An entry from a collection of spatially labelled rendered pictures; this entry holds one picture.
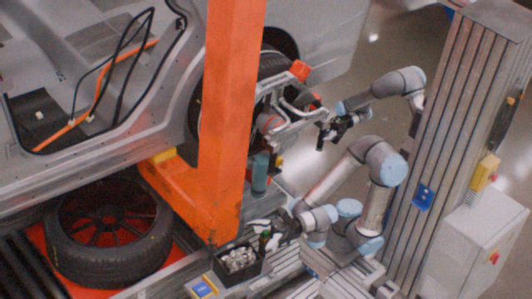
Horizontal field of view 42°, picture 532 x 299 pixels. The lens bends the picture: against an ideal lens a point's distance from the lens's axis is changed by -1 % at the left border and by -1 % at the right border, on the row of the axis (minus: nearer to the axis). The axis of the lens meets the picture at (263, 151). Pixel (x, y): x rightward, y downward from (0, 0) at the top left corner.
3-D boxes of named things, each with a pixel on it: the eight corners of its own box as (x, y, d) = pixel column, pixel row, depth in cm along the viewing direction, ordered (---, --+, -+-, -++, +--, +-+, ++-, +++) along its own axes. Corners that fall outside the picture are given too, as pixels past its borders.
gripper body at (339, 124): (329, 118, 373) (345, 110, 379) (327, 130, 378) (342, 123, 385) (339, 125, 369) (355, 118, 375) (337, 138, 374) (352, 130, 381)
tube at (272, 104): (273, 105, 363) (275, 89, 356) (298, 125, 352) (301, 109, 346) (246, 117, 353) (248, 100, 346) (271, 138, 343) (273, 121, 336)
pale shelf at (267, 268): (252, 250, 362) (253, 246, 360) (273, 271, 353) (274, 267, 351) (183, 288, 339) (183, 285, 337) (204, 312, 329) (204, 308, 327)
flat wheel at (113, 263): (106, 181, 409) (105, 150, 393) (197, 234, 386) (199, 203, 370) (19, 248, 365) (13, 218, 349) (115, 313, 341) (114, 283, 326)
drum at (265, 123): (273, 124, 383) (275, 103, 374) (298, 145, 372) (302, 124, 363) (253, 133, 376) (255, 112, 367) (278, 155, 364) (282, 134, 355)
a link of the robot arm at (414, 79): (421, 179, 345) (384, 74, 346) (443, 170, 351) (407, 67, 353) (436, 176, 334) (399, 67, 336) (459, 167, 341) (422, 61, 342)
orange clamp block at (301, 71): (293, 75, 372) (302, 61, 370) (303, 83, 368) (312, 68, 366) (286, 72, 366) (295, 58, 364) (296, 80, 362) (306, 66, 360)
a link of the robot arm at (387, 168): (363, 230, 311) (391, 136, 276) (383, 253, 302) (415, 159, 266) (341, 238, 306) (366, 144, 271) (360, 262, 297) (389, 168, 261)
